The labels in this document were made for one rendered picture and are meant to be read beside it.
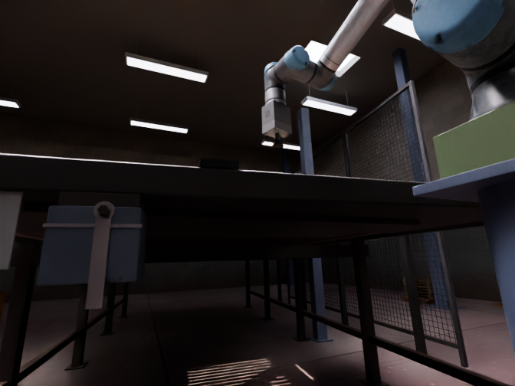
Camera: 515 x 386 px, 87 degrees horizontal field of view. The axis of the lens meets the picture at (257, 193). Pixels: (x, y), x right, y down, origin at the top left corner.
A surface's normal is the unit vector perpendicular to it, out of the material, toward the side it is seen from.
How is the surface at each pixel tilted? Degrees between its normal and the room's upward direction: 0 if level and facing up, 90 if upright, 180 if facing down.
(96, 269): 90
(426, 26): 96
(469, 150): 90
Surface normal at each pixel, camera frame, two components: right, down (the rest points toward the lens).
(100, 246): 0.29, -0.24
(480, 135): -0.92, -0.07
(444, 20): -0.83, -0.01
